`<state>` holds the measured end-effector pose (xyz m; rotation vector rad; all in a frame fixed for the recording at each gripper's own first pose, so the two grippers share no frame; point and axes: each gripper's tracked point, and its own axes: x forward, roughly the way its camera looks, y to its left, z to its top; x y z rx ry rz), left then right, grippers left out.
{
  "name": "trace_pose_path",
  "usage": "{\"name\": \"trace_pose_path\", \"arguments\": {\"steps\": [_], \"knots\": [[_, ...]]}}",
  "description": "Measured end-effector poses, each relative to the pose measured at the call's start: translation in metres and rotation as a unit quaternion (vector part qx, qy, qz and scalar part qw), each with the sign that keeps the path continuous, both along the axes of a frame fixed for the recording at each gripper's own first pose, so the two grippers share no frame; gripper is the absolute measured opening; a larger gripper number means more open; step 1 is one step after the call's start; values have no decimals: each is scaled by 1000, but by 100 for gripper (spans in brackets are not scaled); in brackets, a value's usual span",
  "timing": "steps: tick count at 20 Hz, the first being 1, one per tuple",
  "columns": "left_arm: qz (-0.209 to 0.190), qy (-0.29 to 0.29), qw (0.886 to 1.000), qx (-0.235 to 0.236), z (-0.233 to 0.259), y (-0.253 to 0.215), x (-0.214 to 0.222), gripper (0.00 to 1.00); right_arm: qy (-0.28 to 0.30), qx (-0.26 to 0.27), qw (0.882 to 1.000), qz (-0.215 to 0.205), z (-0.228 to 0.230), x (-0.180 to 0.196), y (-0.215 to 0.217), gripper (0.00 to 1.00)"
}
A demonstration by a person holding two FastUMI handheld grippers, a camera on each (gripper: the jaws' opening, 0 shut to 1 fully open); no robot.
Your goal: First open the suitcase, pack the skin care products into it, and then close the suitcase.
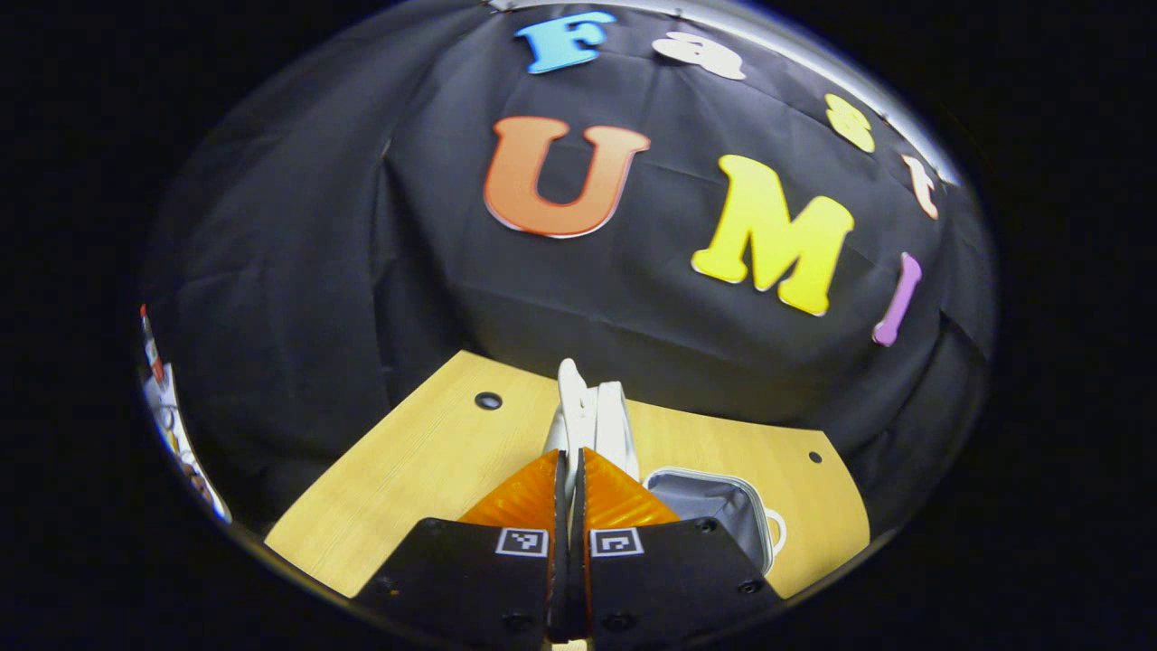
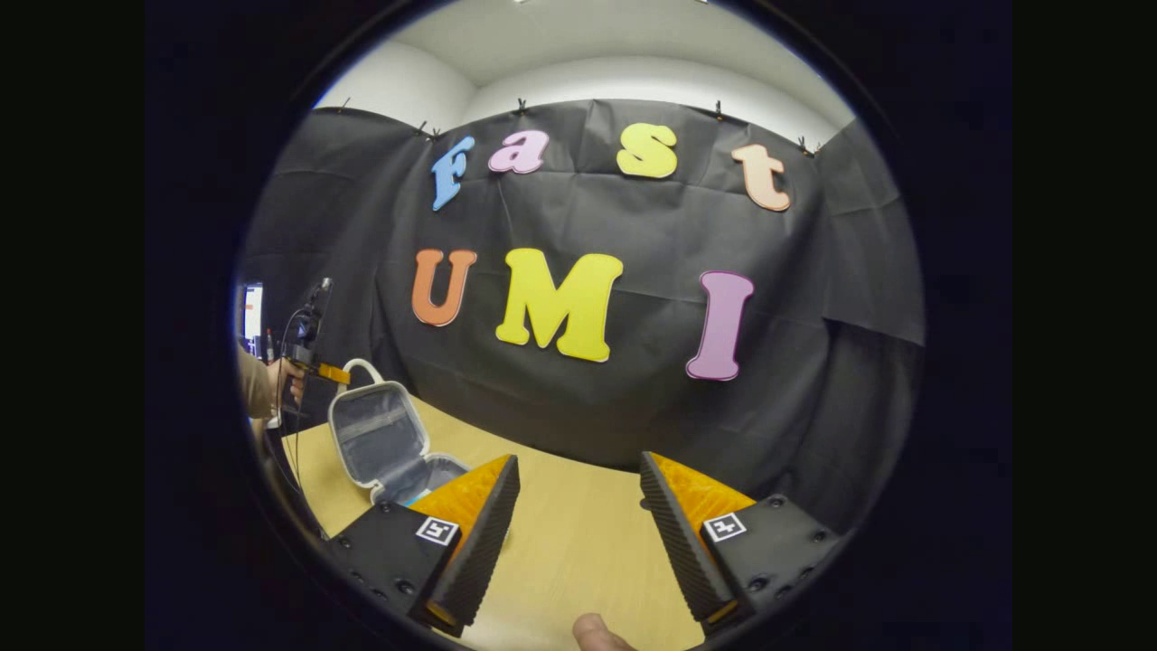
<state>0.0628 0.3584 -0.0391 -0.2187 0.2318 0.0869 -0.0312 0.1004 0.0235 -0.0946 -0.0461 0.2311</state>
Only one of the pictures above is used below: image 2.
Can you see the lit computer screen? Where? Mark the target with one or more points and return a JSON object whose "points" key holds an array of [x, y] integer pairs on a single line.
{"points": [[251, 312]]}

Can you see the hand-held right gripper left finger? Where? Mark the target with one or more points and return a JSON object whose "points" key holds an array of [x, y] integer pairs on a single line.
{"points": [[488, 533]]}

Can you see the black backdrop cloth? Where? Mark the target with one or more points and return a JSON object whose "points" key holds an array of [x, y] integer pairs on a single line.
{"points": [[633, 416]]}

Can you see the red and white object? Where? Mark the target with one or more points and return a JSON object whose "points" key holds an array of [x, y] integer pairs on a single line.
{"points": [[268, 348]]}

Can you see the white suitcase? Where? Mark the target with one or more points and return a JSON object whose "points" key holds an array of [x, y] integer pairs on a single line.
{"points": [[375, 434]]}

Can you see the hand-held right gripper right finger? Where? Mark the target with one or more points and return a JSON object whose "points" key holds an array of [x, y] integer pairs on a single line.
{"points": [[673, 533]]}

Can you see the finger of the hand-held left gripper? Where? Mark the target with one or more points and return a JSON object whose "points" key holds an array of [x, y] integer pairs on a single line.
{"points": [[334, 372]]}

